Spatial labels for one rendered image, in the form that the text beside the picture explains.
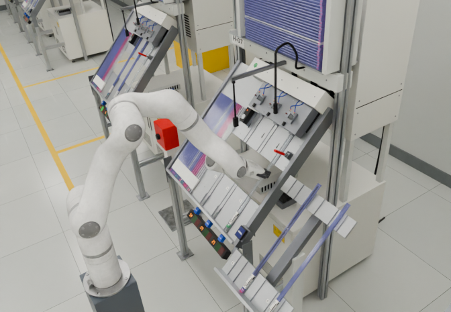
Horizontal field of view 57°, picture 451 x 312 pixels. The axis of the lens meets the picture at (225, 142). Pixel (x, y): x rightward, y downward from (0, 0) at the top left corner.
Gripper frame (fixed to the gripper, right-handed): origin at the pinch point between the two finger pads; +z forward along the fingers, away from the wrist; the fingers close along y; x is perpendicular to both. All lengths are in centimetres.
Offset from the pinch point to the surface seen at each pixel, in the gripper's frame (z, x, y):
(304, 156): 5.8, -15.0, -10.0
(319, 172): 60, -3, 17
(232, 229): -4.0, 28.5, -2.5
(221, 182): -1.9, 16.7, 19.3
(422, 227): 154, 6, -10
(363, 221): 80, 10, -10
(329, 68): -9, -51, -12
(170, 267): 29, 96, 58
